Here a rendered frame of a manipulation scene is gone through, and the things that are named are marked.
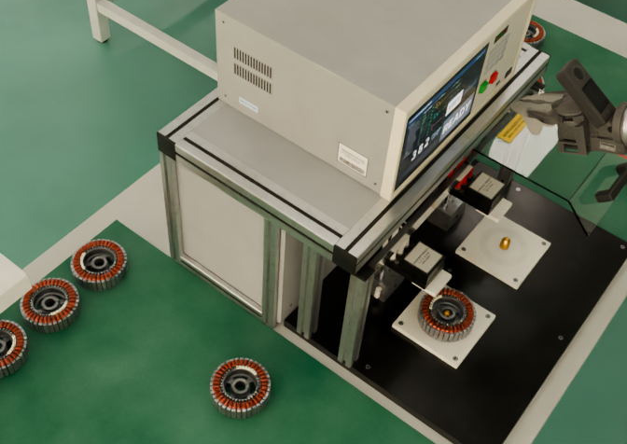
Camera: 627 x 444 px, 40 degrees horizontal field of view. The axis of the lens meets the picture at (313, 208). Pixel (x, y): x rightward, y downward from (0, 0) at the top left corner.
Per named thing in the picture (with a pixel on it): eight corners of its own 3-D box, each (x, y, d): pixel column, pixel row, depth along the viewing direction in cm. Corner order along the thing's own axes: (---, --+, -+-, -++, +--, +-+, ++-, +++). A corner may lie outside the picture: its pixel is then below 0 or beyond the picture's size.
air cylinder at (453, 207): (464, 212, 190) (468, 196, 185) (446, 232, 186) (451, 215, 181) (444, 201, 192) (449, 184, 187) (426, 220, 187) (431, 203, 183)
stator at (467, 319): (483, 316, 170) (487, 306, 167) (453, 353, 164) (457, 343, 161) (436, 286, 174) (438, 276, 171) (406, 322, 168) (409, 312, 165)
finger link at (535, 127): (507, 136, 154) (554, 142, 148) (502, 107, 151) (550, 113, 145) (515, 127, 156) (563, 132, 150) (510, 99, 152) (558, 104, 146)
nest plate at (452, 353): (494, 318, 172) (495, 315, 171) (456, 369, 163) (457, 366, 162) (432, 280, 177) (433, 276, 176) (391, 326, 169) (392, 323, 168)
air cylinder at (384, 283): (404, 280, 177) (408, 264, 172) (383, 302, 172) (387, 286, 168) (383, 267, 178) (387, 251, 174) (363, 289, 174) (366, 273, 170)
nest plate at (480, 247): (550, 246, 185) (550, 242, 184) (516, 289, 177) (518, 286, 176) (490, 212, 190) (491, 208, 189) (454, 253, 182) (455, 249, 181)
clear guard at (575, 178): (640, 165, 169) (650, 144, 165) (588, 237, 156) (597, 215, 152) (497, 92, 181) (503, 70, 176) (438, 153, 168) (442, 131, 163)
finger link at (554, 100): (515, 127, 156) (563, 132, 150) (510, 99, 152) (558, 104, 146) (523, 117, 157) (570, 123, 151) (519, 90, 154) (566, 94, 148)
